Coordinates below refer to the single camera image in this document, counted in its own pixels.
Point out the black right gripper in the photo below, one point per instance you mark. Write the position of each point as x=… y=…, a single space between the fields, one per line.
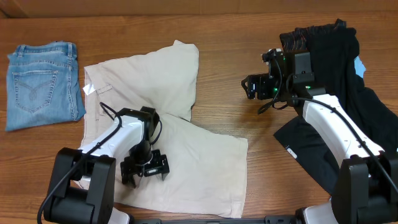
x=262 y=81

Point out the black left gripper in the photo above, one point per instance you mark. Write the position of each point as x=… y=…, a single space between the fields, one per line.
x=160 y=165

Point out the beige khaki shorts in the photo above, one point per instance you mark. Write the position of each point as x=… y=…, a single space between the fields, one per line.
x=208 y=171

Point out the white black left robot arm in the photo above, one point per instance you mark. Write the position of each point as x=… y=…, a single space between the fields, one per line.
x=81 y=188

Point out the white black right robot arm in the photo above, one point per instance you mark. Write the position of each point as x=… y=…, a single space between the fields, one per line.
x=366 y=188

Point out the black patterned garment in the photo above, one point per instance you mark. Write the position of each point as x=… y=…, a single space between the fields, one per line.
x=297 y=39

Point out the folded blue denim jeans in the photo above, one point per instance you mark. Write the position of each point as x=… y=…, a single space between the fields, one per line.
x=43 y=86

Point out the black and blue garment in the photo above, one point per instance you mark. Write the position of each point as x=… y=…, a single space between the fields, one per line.
x=333 y=58

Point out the brown cardboard backdrop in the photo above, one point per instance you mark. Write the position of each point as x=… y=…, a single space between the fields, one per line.
x=86 y=8

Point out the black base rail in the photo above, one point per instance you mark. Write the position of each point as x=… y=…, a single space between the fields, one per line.
x=217 y=220

